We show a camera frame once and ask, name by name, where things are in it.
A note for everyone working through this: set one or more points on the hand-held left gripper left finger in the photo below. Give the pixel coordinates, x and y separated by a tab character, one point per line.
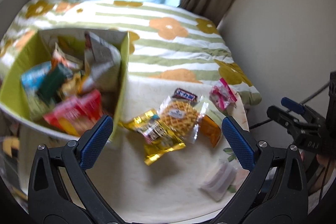
97	140

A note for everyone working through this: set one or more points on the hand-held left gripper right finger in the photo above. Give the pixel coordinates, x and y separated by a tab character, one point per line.
239	142

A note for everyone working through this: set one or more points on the yellow green cardboard box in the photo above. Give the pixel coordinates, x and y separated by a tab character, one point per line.
119	108

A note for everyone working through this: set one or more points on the dark blue chocolate bar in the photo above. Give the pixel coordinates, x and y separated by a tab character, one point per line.
185	95

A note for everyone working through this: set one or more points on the waffle snack packet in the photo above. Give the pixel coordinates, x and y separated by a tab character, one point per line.
178	115

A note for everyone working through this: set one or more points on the gold snack packet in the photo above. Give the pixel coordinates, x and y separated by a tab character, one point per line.
157	134

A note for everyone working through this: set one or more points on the striped floral blanket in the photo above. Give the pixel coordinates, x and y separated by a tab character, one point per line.
170	56

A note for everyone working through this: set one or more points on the dark green snack packet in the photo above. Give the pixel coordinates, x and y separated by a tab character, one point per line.
53	83

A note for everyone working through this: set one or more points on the pink white snack packet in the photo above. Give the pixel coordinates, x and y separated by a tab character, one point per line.
223	95

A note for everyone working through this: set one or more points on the grey white snack bag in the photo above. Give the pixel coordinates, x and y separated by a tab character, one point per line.
102	61

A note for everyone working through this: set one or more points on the red snack packet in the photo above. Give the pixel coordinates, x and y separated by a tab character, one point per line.
76	111

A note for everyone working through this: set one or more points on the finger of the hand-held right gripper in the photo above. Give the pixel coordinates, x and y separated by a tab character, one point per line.
292	105
281	117

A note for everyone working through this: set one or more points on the clear packet of wafers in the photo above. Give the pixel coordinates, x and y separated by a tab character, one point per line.
218	180

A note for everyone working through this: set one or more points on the white folding tray table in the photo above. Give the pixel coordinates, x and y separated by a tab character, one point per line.
162	187

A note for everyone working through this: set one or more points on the person's right hand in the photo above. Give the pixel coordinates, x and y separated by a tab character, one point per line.
321	171

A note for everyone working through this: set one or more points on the orange snack packet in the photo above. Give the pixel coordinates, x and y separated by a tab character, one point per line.
210	129

